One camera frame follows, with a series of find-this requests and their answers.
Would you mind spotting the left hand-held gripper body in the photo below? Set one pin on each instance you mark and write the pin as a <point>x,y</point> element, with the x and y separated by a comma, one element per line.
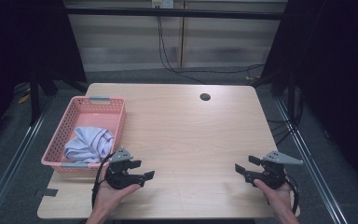
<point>122,179</point>

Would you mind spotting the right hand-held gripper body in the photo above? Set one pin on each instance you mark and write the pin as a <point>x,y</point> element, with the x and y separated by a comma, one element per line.
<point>272,175</point>

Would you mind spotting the white printed towel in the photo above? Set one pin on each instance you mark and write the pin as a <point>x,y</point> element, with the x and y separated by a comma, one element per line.
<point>88,143</point>

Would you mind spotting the pink plastic basket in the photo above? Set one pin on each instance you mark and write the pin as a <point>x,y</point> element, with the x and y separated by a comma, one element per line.
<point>90,119</point>

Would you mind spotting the person's left hand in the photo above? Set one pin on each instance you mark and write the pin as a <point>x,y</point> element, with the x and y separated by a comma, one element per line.
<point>112,194</point>

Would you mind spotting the person's right hand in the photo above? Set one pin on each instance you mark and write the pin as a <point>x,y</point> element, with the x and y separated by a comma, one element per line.
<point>276,199</point>

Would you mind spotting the black metal stand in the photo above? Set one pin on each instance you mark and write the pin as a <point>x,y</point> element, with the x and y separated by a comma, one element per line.
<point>291,96</point>
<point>34,99</point>

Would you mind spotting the black tape piece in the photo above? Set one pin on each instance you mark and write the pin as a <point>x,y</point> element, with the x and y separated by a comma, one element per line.
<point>48,192</point>

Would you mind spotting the black curtain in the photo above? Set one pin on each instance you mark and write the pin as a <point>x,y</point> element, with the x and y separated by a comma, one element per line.
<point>335,77</point>
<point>18,46</point>

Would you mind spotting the black horizontal bar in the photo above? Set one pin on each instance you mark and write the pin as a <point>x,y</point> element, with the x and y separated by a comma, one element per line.
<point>174,13</point>

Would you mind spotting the metal floor rail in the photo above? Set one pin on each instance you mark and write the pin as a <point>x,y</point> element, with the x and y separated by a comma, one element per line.
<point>15,158</point>
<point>310,158</point>

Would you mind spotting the white wall socket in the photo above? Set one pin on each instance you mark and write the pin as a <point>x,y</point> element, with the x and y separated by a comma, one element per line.
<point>163,3</point>

